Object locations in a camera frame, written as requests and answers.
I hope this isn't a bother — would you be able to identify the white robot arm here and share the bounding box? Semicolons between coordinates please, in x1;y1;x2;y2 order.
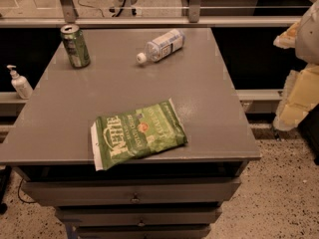
273;0;319;131

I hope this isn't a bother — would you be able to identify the bottom drawer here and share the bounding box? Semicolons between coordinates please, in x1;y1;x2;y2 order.
77;225;210;239

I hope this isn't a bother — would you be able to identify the top drawer with knob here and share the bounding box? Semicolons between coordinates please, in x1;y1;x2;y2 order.
22;177;241;206

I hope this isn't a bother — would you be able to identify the green jalapeno chip bag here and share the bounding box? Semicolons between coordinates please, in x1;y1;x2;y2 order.
91;99;187;170

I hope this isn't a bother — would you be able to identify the middle drawer with knob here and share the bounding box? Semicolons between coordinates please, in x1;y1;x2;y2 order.
56;206;221;227

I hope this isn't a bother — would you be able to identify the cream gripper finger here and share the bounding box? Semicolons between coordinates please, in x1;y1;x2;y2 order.
273;22;300;49
273;64;319;131

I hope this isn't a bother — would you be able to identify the white pump sanitizer bottle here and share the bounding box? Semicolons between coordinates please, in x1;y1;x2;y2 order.
7;65;33;100

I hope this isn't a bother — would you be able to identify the black floor cable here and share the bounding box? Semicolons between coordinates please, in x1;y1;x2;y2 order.
17;178;37;205

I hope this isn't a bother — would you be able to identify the green soda can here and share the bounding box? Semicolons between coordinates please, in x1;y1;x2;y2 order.
61;24;91;68

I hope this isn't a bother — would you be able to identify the grey drawer cabinet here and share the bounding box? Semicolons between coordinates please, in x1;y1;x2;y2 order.
0;29;259;239

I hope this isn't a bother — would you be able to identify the clear plastic water bottle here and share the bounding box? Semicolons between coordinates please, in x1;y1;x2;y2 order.
137;29;185;64

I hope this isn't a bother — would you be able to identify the metal railing frame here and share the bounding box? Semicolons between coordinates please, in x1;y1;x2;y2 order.
0;0;316;28

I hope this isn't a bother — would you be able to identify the drawer with knob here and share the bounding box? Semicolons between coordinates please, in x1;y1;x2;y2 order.
56;206;221;227
22;177;241;206

